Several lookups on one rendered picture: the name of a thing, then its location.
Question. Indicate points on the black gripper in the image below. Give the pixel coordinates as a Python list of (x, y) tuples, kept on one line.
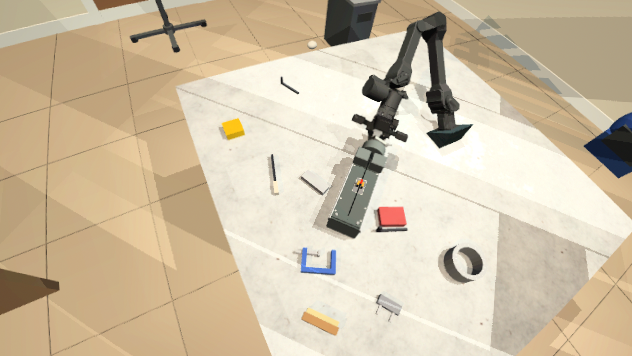
[(370, 127)]

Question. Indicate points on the blue c-clamp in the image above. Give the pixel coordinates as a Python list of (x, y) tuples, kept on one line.
[(312, 270)]

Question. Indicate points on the red rectangular block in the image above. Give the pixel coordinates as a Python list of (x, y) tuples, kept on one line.
[(391, 217)]

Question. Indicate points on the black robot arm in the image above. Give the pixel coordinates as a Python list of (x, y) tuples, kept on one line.
[(439, 99)]

